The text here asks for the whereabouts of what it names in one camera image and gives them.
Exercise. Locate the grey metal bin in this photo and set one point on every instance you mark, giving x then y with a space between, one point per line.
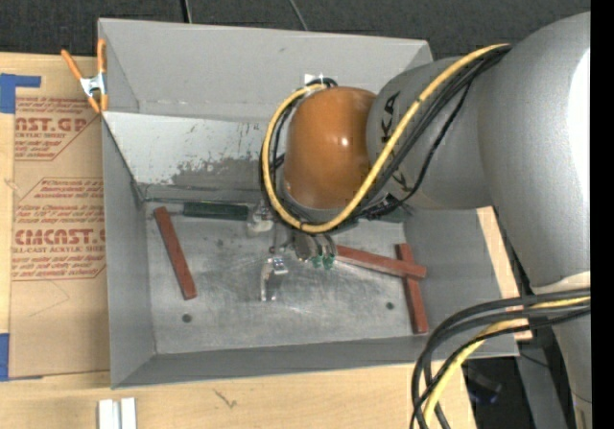
307 312

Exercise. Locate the dark green flat block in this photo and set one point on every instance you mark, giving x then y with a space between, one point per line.
216 210

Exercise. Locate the red-brown flat block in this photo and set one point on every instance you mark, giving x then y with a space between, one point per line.
415 302
384 264
175 252

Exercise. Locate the brown cardboard board red print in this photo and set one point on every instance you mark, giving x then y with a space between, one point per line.
57 225

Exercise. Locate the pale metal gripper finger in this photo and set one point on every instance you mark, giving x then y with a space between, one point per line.
260 225
269 283

